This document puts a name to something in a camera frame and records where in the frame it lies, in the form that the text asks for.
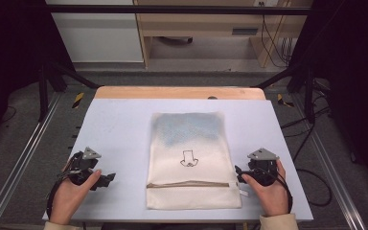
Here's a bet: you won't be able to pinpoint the black horizontal frame bar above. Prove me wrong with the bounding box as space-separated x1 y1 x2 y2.
45 4 312 16

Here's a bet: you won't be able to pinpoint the hanging black cables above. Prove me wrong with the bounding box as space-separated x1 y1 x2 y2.
260 1 297 69

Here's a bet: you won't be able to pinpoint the yellow black tape strip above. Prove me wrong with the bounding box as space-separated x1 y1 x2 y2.
71 91 86 110
276 93 296 108

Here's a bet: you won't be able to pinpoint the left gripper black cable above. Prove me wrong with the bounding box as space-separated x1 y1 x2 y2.
45 172 78 220

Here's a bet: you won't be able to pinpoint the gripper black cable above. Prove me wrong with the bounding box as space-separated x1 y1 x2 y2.
262 167 294 215
45 172 78 220

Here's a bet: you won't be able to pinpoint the white cabinet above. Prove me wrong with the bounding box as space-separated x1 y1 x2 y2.
44 0 145 64

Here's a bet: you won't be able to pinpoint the aluminium floor rail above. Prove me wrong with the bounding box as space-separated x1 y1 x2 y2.
290 93 368 230
0 91 62 230

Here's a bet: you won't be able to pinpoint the black floor cable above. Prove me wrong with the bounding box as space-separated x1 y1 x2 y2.
280 85 334 208

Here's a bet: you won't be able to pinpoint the light wooden desk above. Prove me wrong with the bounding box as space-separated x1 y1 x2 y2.
132 0 314 69

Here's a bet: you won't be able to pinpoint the person's left hand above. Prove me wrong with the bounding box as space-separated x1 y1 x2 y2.
48 169 103 226

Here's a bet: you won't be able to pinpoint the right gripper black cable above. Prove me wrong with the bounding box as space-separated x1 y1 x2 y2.
262 167 294 215

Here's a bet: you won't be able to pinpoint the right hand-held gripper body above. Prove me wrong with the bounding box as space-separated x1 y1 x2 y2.
242 147 281 187

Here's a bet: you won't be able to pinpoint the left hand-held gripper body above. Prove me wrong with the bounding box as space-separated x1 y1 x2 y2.
57 146 104 187

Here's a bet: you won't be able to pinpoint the dark curtain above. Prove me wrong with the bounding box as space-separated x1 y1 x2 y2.
0 0 77 154
287 0 368 196

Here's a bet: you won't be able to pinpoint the white mesh laundry bag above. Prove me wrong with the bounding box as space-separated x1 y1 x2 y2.
146 111 250 211

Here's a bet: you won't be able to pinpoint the black metal stand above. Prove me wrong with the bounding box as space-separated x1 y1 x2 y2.
37 60 101 123
254 62 318 125

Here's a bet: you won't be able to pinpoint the person's right hand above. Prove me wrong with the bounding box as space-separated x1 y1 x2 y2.
241 159 292 219

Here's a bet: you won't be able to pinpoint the pale table cover sheet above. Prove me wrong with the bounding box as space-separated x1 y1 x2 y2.
41 97 314 223

